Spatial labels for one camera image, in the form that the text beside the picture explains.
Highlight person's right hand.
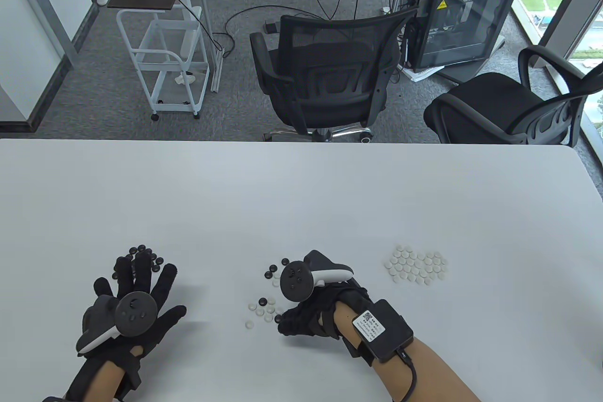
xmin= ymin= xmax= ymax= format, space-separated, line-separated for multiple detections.
xmin=277 ymin=282 xmax=374 ymax=339

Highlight person's left hand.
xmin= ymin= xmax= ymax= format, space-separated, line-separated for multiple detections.
xmin=78 ymin=249 xmax=187 ymax=388

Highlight group of black Go stones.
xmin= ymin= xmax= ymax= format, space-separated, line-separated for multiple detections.
xmin=113 ymin=245 xmax=164 ymax=280

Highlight pile of mixed Go stones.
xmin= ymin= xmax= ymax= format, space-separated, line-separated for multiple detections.
xmin=245 ymin=258 xmax=293 ymax=329

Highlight group of white Go stones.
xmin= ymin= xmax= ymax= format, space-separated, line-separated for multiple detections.
xmin=383 ymin=245 xmax=449 ymax=286

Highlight person's right forearm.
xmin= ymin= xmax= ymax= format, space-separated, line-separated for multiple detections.
xmin=334 ymin=303 xmax=482 ymax=402

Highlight person's left forearm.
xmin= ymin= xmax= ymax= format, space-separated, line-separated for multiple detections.
xmin=66 ymin=359 xmax=141 ymax=402

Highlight black white left hand controller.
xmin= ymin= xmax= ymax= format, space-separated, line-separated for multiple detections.
xmin=75 ymin=291 xmax=159 ymax=354

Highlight black white hand controller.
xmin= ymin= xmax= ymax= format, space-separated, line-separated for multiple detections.
xmin=75 ymin=291 xmax=159 ymax=354
xmin=280 ymin=250 xmax=354 ymax=302

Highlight black white right hand controller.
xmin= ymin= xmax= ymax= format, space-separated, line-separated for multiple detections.
xmin=280 ymin=250 xmax=354 ymax=302

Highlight white rolling cart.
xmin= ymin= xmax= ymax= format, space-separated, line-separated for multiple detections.
xmin=116 ymin=6 xmax=210 ymax=121

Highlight white papers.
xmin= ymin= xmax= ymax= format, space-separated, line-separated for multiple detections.
xmin=400 ymin=65 xmax=446 ymax=82

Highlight aluminium profile rods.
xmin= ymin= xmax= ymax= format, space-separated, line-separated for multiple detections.
xmin=191 ymin=0 xmax=224 ymax=91

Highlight black mesh office chair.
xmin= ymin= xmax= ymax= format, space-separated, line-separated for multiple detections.
xmin=250 ymin=7 xmax=420 ymax=143

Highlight black office chair curved armrests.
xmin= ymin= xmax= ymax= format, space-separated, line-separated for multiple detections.
xmin=423 ymin=45 xmax=603 ymax=146

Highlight black glass computer tower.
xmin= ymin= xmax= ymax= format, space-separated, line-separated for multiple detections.
xmin=406 ymin=0 xmax=521 ymax=70

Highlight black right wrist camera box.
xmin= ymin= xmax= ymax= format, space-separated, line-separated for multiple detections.
xmin=352 ymin=299 xmax=415 ymax=363

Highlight black wrist box cable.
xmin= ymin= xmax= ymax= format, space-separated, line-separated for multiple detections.
xmin=392 ymin=349 xmax=419 ymax=402

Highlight black looped floor cable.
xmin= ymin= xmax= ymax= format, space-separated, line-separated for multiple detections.
xmin=225 ymin=5 xmax=326 ymax=59

